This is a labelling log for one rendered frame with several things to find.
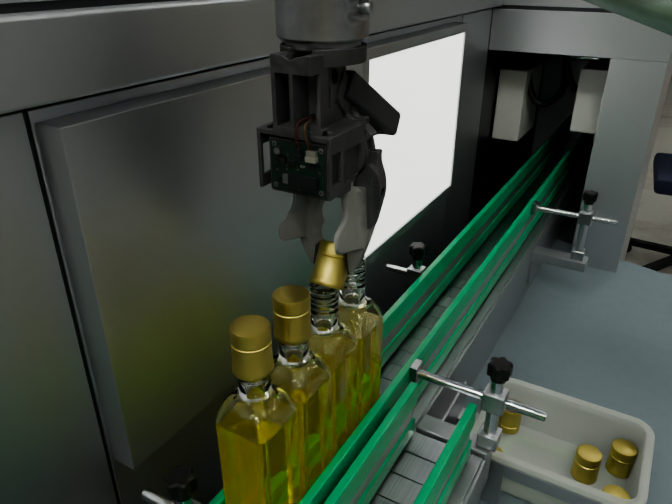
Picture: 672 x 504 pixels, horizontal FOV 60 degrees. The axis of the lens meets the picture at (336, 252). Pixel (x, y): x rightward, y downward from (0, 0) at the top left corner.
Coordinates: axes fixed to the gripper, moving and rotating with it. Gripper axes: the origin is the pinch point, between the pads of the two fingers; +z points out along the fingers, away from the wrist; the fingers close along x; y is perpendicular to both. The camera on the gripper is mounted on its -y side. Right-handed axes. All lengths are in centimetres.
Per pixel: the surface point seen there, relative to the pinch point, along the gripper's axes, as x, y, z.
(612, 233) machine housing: 21, -95, 32
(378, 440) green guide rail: 6.5, 2.2, 20.2
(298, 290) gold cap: 0.4, 7.5, 0.4
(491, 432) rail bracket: 15.8, -10.8, 25.7
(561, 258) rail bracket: 14, -74, 31
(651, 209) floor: 33, -353, 117
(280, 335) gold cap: -0.1, 10.0, 4.0
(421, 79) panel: -11, -49, -8
